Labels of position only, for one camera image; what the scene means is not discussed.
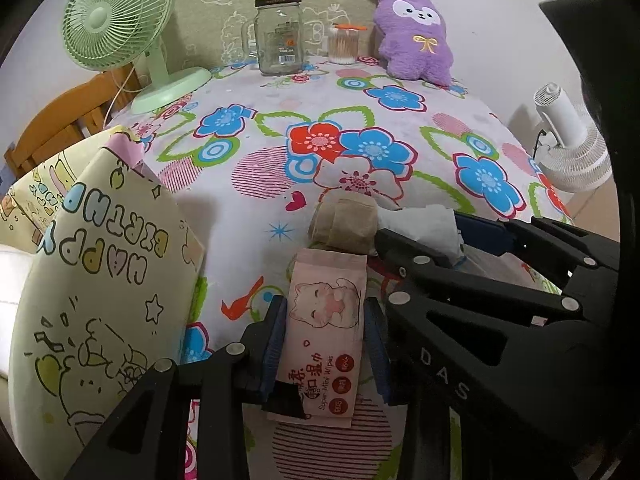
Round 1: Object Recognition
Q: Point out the white plastic bag roll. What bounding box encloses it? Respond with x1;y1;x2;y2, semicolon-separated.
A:
378;204;464;264

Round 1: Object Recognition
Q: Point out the pink wet wipes pack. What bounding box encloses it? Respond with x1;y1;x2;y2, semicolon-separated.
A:
268;248;367;428

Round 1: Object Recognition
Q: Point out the white standing fan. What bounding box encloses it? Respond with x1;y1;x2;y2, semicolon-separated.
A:
533;82;612;194

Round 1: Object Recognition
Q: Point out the yellow birthday storage box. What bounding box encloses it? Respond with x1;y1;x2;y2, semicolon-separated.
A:
9;128;204;479

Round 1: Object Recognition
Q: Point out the beige packaged item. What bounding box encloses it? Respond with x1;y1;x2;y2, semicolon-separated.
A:
308;190;378;255

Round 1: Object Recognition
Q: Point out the white folded towel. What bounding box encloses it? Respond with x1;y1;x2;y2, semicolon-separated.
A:
0;245;32;378

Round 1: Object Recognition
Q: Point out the purple plush bunny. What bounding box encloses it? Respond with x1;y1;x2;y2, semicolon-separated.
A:
373;0;454;87

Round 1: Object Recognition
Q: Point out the cotton swab jar orange lid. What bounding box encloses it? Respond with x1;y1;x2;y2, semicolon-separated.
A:
328;24;368;65

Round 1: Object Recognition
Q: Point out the floral tablecloth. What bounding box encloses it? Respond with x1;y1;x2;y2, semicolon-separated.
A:
98;54;576;480

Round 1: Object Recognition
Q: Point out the wooden chair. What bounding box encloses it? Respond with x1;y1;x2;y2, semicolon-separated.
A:
4;63;141;179

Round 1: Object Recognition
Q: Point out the glass mason jar mug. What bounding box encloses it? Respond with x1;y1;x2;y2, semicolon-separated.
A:
241;0;304;76

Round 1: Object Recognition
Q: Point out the green patterned backboard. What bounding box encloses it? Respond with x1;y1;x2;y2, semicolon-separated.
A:
162;0;375;72

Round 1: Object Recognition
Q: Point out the green desk fan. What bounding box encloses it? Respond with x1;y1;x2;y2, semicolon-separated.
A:
61;0;212;114

